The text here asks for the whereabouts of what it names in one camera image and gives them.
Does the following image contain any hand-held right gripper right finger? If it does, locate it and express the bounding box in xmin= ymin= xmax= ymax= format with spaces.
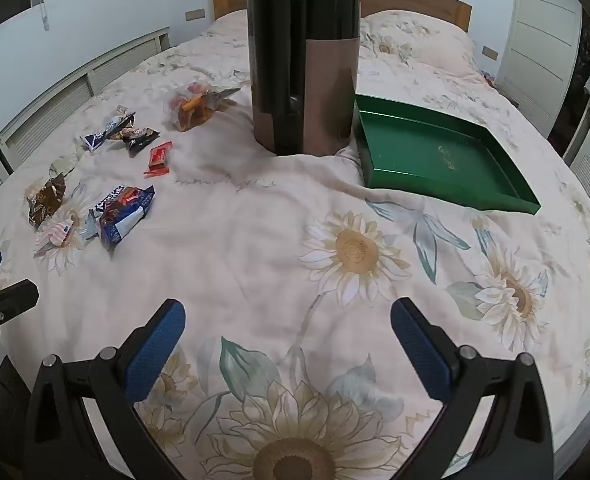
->
xmin=385 ymin=297 xmax=558 ymax=480

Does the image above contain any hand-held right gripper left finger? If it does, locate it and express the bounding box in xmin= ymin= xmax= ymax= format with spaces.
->
xmin=18 ymin=299 xmax=188 ymax=480

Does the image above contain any pink striped snack packet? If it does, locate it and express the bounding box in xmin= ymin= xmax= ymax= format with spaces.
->
xmin=34 ymin=215 xmax=76 ymax=258

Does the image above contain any brown snack packet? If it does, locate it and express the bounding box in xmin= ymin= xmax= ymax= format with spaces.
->
xmin=26 ymin=174 xmax=68 ymax=231

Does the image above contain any blue cookie packet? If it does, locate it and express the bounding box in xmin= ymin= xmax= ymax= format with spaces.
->
xmin=78 ymin=185 xmax=156 ymax=252

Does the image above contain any blue and white snack packet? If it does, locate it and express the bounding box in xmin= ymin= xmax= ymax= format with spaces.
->
xmin=79 ymin=114 xmax=136 ymax=152

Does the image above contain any small red snack packet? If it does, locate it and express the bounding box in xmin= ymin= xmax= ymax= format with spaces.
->
xmin=144 ymin=142 xmax=173 ymax=177

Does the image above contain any dark snack packet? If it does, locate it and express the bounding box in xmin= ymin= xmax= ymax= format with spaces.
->
xmin=108 ymin=125 xmax=161 ymax=157

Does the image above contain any green tray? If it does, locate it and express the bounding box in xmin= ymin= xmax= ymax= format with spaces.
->
xmin=353 ymin=94 xmax=542 ymax=215

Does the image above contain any clear bag of colourful snacks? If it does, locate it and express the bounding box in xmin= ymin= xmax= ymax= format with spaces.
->
xmin=169 ymin=81 xmax=242 ymax=132

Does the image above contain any floral quilt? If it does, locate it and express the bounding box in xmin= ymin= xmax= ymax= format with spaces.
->
xmin=0 ymin=10 xmax=590 ymax=480

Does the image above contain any black and bronze electric kettle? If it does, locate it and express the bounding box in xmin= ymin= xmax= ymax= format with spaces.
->
xmin=246 ymin=0 xmax=363 ymax=157

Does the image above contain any floral pillow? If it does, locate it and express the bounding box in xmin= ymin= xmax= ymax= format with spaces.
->
xmin=360 ymin=9 xmax=478 ymax=81

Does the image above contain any white wardrobe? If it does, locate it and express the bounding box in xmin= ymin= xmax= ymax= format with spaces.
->
xmin=495 ymin=0 xmax=590 ymax=221

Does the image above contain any white louvered wall panel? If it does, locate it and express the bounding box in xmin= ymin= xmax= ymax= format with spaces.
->
xmin=0 ymin=27 xmax=171 ymax=221

